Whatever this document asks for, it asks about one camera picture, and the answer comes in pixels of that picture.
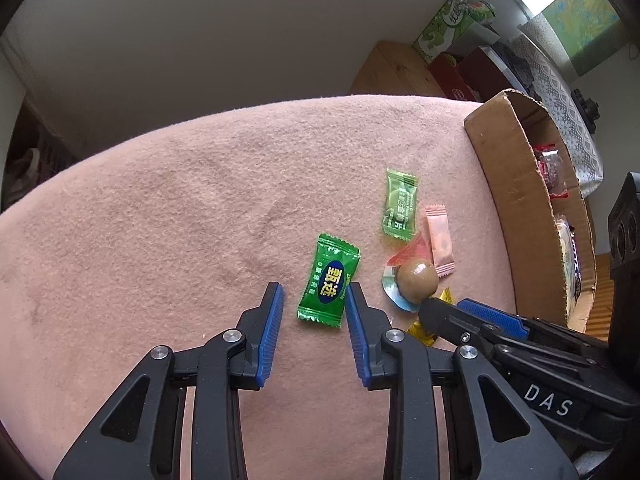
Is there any green printed gift bag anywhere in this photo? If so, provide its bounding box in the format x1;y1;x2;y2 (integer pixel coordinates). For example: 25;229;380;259
413;0;500;64

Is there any white lace table cover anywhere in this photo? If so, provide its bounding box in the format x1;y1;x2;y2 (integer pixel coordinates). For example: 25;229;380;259
510;14;604;197

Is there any dark green candy packet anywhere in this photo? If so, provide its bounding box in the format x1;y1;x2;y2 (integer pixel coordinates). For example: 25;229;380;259
297;233;360;328

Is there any brown cardboard box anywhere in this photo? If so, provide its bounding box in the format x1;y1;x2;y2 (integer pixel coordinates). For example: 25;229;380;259
464;89;597;332

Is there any pink candy packet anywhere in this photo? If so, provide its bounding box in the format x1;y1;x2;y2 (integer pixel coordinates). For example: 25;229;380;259
425;205;456;278

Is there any dark red shoe box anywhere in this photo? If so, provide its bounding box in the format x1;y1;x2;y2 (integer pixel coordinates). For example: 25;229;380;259
427;47;529;103

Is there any packaged braised egg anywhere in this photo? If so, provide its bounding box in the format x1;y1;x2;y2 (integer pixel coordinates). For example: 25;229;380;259
381;234;438;313

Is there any light green candy packet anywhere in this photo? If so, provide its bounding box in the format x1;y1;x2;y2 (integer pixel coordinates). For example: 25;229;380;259
382;168;418;242

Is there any black camera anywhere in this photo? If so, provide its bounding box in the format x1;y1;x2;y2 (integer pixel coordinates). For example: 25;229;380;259
570;89;600;136

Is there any yellow candy packet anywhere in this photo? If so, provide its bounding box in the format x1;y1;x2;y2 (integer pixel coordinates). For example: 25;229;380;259
406;287;456;348

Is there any red clear snack bag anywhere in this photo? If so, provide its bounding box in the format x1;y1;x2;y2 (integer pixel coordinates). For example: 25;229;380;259
533;143;568;200

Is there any pink table cloth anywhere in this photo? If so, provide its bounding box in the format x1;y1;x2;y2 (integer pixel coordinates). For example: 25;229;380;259
1;96;515;479

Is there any landscape wall painting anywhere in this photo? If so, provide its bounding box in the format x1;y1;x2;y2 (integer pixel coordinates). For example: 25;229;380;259
542;0;628;77

